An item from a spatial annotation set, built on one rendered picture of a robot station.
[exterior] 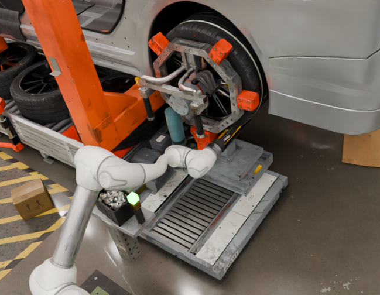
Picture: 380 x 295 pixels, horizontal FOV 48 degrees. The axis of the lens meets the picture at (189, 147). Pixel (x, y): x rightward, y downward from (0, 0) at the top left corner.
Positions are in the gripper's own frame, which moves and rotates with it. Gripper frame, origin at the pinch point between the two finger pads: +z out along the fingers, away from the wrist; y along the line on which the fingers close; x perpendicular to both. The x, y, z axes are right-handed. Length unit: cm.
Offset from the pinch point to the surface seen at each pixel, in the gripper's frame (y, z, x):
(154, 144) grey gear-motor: -54, -15, 22
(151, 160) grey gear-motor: -49, -27, 16
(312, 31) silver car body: 73, 5, 15
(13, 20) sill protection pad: -121, 7, 163
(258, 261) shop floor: -24, -35, -67
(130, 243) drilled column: -59, -70, -11
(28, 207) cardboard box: -124, -81, 48
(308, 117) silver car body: 39.8, 5.0, -17.2
